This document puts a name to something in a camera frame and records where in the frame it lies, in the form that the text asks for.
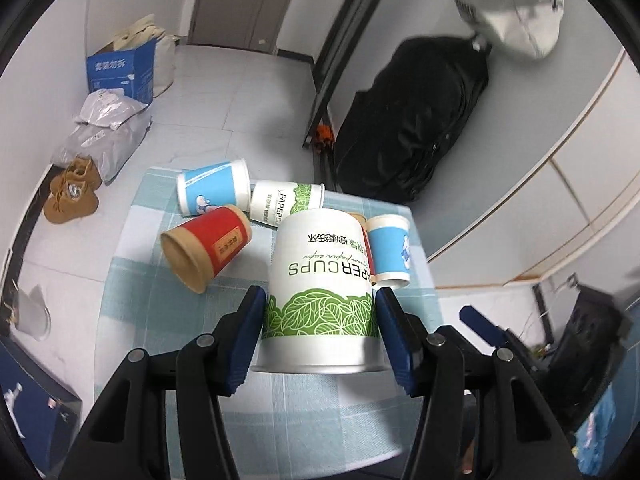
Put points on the blue bunny cup right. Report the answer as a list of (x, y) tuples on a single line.
[(388, 236)]

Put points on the blue bunny cup lying back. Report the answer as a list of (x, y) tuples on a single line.
[(204, 189)]

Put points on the blue jordan shoe box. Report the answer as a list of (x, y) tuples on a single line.
[(45, 413)]

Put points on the brown suede shoe far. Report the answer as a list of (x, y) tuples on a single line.
[(80, 169)]

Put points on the grey plastic mailer bags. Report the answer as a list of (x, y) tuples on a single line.
[(108, 129)]

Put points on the white green leaf paper cup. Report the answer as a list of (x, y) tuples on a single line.
[(320, 315)]

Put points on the blue white checkered tablecloth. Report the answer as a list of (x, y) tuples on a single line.
[(278, 426)]

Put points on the blue cardboard box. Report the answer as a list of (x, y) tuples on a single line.
[(131, 71)]

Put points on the red kraft cup right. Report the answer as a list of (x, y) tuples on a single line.
[(362, 220)]

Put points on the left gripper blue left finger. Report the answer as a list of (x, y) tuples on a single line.
[(240, 334)]

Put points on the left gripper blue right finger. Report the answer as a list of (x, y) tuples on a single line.
[(403, 336)]

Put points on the small white trash bin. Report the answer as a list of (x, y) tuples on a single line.
[(32, 317)]

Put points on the white wardrobe with wood trim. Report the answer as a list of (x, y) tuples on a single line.
[(578, 192)]

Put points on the beige canvas tote bag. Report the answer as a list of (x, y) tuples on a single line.
[(143, 31)]

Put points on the brown suede shoe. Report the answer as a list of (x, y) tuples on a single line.
[(80, 169), (73, 200)]

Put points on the grey entrance door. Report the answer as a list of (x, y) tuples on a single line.
[(251, 25)]

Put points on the black framed glass door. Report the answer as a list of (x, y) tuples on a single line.
[(345, 33)]

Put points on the white shoulder bag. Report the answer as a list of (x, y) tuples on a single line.
[(524, 29)]

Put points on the red kraft cup lying left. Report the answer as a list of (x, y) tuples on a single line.
[(199, 249)]

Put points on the brown suede shoe near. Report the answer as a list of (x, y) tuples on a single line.
[(73, 200)]

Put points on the black hanging backpack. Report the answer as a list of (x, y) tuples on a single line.
[(395, 133)]

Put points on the blue finger of the right gripper seen afar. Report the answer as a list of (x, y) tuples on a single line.
[(492, 334)]

